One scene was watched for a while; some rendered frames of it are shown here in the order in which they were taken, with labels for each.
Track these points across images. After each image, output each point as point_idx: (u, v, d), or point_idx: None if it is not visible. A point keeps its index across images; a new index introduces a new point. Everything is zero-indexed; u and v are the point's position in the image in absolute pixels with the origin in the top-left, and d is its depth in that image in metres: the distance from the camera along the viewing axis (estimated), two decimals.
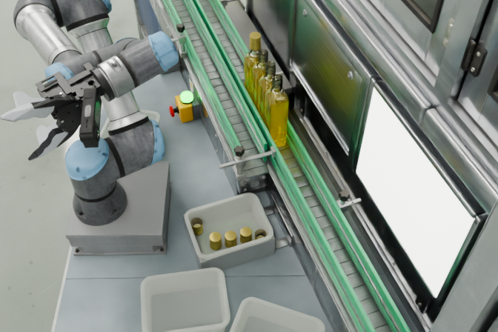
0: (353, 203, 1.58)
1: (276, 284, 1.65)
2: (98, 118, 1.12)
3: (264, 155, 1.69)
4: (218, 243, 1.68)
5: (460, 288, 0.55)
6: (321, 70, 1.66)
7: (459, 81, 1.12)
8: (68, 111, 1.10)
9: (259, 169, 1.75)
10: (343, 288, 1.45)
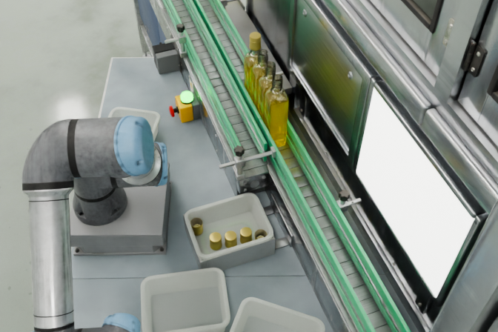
0: (353, 203, 1.58)
1: (276, 284, 1.65)
2: None
3: (264, 155, 1.69)
4: (218, 243, 1.68)
5: (460, 288, 0.55)
6: (321, 70, 1.66)
7: (459, 81, 1.12)
8: None
9: (259, 169, 1.75)
10: (343, 288, 1.45)
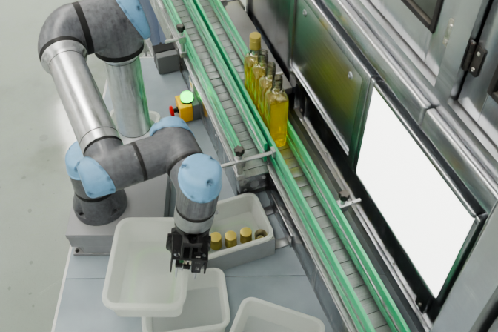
0: (353, 203, 1.58)
1: (276, 284, 1.65)
2: None
3: (264, 155, 1.69)
4: (218, 243, 1.68)
5: (460, 288, 0.55)
6: (321, 70, 1.66)
7: (459, 81, 1.12)
8: None
9: (259, 169, 1.75)
10: (343, 288, 1.45)
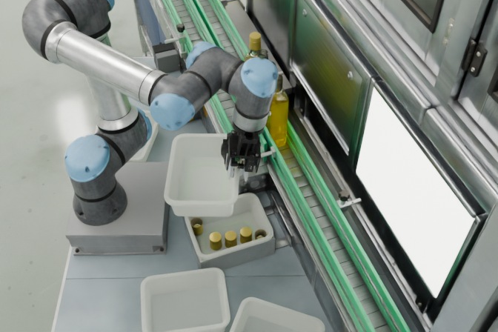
0: (353, 203, 1.58)
1: (276, 284, 1.65)
2: None
3: (264, 155, 1.69)
4: (218, 243, 1.68)
5: (460, 288, 0.55)
6: (321, 70, 1.66)
7: (459, 81, 1.12)
8: None
9: (259, 169, 1.75)
10: (343, 288, 1.45)
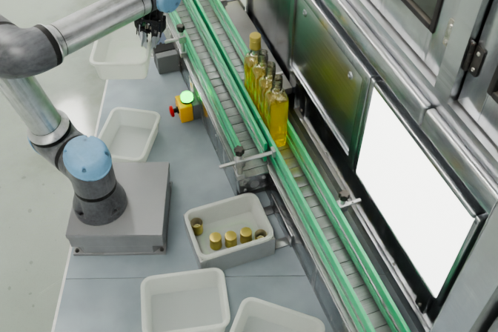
0: (353, 203, 1.58)
1: (276, 284, 1.65)
2: None
3: (264, 155, 1.69)
4: (218, 243, 1.68)
5: (460, 288, 0.55)
6: (321, 70, 1.66)
7: (459, 81, 1.12)
8: None
9: (259, 169, 1.75)
10: (343, 288, 1.45)
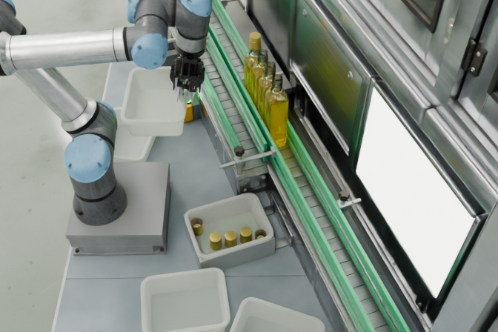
0: (353, 203, 1.58)
1: (276, 284, 1.65)
2: None
3: (264, 155, 1.69)
4: (218, 243, 1.68)
5: (460, 288, 0.55)
6: (321, 70, 1.66)
7: (459, 81, 1.12)
8: None
9: (259, 169, 1.75)
10: (343, 288, 1.45)
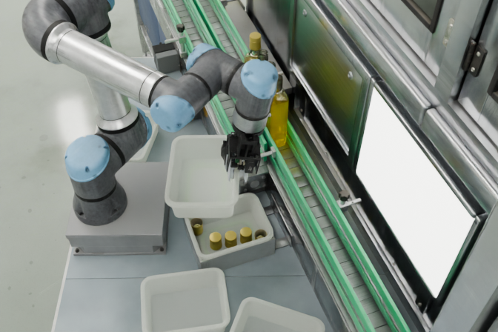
0: (353, 203, 1.58)
1: (276, 284, 1.65)
2: None
3: (264, 155, 1.69)
4: (218, 243, 1.68)
5: (460, 288, 0.55)
6: (321, 70, 1.66)
7: (459, 81, 1.12)
8: None
9: (259, 169, 1.75)
10: (343, 288, 1.45)
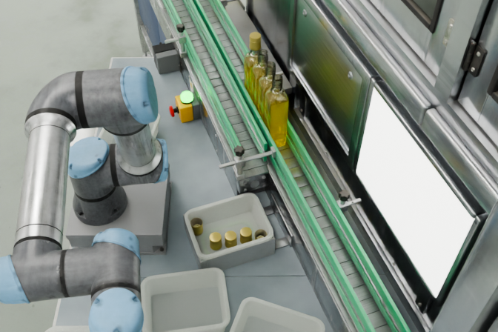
0: (353, 203, 1.58)
1: (276, 284, 1.65)
2: None
3: (264, 155, 1.69)
4: (218, 243, 1.68)
5: (460, 288, 0.55)
6: (321, 70, 1.66)
7: (459, 81, 1.12)
8: None
9: (259, 169, 1.75)
10: (343, 288, 1.45)
